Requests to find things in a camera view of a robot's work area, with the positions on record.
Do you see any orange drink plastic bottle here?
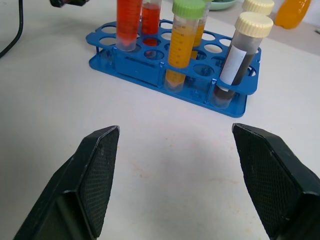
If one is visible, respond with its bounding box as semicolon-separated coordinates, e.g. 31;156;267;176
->
274;0;313;30

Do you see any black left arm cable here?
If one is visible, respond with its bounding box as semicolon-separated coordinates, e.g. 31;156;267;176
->
0;0;25;59

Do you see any red liquid tube green cap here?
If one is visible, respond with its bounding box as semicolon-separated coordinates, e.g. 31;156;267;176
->
116;0;141;53
141;0;162;48

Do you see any orange liquid tube green cap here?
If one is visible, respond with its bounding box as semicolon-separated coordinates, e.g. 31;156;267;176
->
191;0;213;60
163;0;206;94

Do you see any brown liquid tube cream cap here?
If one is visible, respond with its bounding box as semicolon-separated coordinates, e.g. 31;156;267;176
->
210;11;275;110
241;0;275;16

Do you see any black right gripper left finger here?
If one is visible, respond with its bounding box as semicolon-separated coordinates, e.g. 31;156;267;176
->
13;125;121;240

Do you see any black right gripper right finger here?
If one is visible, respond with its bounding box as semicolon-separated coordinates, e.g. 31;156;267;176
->
231;122;320;240

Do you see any blue test tube rack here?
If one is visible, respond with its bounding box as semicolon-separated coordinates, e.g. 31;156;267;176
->
85;19;262;118

